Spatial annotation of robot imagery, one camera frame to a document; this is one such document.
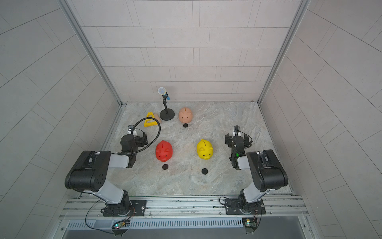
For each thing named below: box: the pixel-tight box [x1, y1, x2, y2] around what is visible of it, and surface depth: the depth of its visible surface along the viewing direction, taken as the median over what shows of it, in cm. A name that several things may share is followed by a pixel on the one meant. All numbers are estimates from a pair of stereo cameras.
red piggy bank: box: [155, 139, 174, 162], surface depth 84 cm
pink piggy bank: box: [178, 106, 193, 124], surface depth 101 cm
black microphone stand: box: [157, 87, 175, 121], surface depth 108 cm
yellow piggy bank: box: [196, 138, 214, 161], surface depth 84 cm
